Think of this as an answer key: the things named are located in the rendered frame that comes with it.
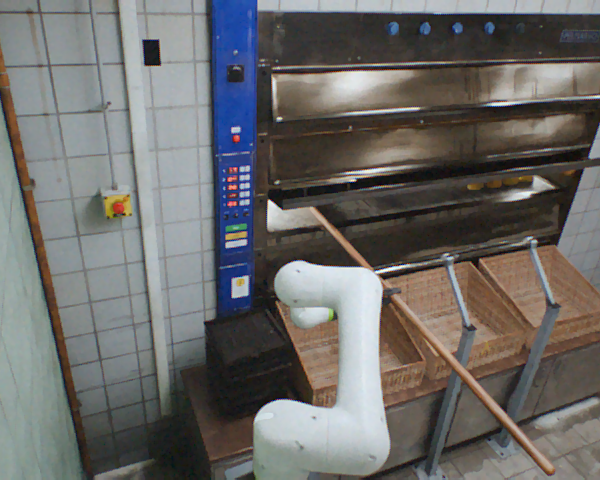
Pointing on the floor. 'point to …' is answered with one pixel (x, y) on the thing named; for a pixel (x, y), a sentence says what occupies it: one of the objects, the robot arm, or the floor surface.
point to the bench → (419, 405)
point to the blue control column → (242, 91)
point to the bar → (503, 446)
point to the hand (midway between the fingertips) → (390, 295)
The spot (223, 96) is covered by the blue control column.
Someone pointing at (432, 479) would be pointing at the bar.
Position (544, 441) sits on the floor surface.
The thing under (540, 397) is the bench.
